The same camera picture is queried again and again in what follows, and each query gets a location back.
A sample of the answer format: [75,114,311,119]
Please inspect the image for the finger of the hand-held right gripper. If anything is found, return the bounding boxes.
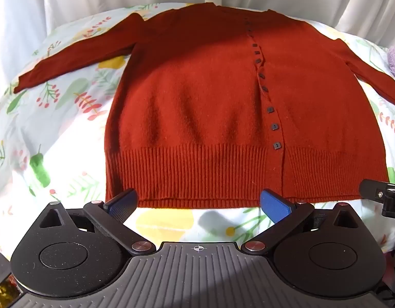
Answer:
[359,179,395,219]

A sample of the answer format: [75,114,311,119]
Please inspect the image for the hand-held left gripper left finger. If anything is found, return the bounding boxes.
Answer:
[40,188,155,256]

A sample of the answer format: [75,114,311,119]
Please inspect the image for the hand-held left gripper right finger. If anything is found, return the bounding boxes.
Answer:
[242,189,360,253]

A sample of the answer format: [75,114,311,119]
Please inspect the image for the red knit cardigan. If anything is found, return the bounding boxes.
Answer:
[13,3,395,210]

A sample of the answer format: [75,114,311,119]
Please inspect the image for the pink patterned cloth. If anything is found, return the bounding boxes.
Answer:
[381,250,395,308]

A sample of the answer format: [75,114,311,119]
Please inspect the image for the floral bed sheet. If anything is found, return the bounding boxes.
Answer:
[0,3,395,265]

